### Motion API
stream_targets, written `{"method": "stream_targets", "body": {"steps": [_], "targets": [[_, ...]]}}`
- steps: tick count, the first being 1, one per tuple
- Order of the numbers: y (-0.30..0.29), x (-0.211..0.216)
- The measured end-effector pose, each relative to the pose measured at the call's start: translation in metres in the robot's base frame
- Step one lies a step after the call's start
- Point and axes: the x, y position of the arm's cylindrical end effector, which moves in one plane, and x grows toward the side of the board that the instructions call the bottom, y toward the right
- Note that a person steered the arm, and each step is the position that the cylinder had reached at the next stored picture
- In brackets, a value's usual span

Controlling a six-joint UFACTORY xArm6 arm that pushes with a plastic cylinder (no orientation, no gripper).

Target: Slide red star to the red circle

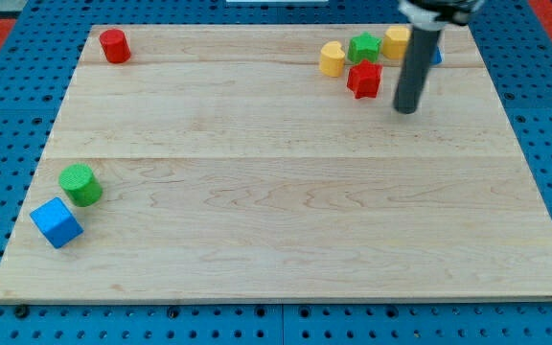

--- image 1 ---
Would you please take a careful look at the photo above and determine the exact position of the red star block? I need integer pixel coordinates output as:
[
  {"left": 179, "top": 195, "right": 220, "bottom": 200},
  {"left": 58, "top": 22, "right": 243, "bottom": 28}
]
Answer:
[{"left": 347, "top": 59, "right": 383, "bottom": 99}]

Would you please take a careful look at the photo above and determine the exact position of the blue cube block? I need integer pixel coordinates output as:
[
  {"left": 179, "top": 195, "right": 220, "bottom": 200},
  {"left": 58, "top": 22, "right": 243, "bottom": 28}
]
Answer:
[{"left": 30, "top": 197, "right": 84, "bottom": 248}]

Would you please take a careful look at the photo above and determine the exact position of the green star block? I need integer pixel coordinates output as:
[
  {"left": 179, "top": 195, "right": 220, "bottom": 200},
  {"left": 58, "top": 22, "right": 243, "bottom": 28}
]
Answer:
[{"left": 347, "top": 32, "right": 381, "bottom": 64}]

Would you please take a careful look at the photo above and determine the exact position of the blue block behind rod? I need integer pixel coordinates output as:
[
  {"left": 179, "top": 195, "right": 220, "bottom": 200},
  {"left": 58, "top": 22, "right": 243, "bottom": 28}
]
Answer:
[{"left": 431, "top": 47, "right": 443, "bottom": 65}]

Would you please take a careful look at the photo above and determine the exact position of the yellow heart block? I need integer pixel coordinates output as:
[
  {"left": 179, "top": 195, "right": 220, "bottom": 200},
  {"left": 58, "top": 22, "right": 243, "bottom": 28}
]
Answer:
[{"left": 319, "top": 41, "right": 346, "bottom": 78}]

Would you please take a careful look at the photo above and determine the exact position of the red cylinder block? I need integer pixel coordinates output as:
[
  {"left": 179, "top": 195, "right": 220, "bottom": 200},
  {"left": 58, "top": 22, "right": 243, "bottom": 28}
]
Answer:
[{"left": 99, "top": 29, "right": 131, "bottom": 63}]

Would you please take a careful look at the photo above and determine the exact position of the yellow hexagon block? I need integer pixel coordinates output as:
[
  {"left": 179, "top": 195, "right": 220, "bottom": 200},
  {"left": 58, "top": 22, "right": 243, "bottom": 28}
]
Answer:
[{"left": 381, "top": 25, "right": 411, "bottom": 59}]

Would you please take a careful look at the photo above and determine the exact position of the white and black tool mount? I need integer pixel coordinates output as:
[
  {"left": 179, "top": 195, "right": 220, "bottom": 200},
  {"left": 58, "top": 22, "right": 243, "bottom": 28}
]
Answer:
[{"left": 398, "top": 0, "right": 485, "bottom": 31}]

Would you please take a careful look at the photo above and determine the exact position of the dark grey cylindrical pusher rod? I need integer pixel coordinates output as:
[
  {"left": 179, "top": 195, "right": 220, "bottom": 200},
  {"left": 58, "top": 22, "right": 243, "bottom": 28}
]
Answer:
[{"left": 393, "top": 26, "right": 442, "bottom": 114}]

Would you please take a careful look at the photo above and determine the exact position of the light wooden board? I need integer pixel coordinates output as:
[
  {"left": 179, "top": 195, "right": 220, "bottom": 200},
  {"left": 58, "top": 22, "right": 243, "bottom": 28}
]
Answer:
[{"left": 0, "top": 25, "right": 552, "bottom": 305}]

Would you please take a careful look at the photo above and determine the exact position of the green cylinder block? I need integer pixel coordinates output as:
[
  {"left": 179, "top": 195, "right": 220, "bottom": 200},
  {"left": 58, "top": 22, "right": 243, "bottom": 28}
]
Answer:
[{"left": 58, "top": 163, "right": 103, "bottom": 207}]

